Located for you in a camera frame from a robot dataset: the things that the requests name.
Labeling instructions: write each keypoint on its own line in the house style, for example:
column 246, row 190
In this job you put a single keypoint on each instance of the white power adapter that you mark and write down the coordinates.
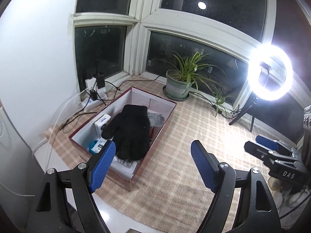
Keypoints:
column 90, row 83

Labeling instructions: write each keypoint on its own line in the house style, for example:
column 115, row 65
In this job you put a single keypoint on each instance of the small green plant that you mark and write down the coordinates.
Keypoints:
column 220, row 100

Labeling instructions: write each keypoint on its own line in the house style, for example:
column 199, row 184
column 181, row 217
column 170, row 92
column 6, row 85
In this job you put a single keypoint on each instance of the colourful patterned tissue packet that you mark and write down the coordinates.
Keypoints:
column 102, row 125

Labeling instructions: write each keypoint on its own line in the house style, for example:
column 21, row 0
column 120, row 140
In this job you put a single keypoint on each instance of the grey pouch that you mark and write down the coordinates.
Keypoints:
column 100, row 146

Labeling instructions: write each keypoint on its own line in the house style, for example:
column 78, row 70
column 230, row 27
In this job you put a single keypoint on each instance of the black power adapter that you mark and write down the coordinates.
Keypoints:
column 99, row 80

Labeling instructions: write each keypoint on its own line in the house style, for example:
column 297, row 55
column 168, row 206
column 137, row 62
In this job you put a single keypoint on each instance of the red cardboard box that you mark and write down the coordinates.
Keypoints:
column 141, row 98

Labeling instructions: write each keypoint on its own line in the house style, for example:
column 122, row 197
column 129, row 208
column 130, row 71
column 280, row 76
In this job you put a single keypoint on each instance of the plaid tablecloth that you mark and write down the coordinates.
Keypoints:
column 182, row 131

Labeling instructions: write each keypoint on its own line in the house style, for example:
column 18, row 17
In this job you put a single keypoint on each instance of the large potted plant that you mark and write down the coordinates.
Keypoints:
column 176, row 87

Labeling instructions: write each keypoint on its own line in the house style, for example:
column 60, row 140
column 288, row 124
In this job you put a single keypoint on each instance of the black tripod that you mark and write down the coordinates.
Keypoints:
column 254, row 100

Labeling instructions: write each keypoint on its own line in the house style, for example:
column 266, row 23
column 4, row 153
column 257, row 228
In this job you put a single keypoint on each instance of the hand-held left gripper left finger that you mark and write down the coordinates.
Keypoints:
column 102, row 167

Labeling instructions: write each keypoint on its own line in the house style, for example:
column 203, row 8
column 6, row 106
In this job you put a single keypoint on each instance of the orange and white tissue packet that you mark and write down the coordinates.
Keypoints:
column 124, row 167

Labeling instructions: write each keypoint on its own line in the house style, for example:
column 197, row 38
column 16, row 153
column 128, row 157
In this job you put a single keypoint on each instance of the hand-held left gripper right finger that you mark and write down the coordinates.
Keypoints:
column 203, row 167

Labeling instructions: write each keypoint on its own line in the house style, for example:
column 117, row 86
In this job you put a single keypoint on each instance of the white power strip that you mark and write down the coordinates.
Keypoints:
column 94, row 103

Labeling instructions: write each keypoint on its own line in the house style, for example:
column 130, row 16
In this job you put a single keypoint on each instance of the white window frame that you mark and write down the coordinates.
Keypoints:
column 143, row 29

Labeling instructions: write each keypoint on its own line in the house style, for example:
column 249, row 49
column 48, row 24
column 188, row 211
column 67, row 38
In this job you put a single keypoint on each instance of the white crumpled cloth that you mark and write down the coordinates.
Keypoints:
column 291, row 199

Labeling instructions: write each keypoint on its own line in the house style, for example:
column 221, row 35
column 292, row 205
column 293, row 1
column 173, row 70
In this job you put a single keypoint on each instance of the white printed mask packet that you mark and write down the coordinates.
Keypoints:
column 156, row 120

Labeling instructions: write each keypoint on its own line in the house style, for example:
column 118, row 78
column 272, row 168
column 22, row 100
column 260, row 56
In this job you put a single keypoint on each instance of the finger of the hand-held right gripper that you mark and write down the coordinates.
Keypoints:
column 257, row 149
column 267, row 141

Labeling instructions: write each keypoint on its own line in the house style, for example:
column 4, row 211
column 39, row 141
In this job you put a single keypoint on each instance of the black knit glove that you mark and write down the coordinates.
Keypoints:
column 131, row 131

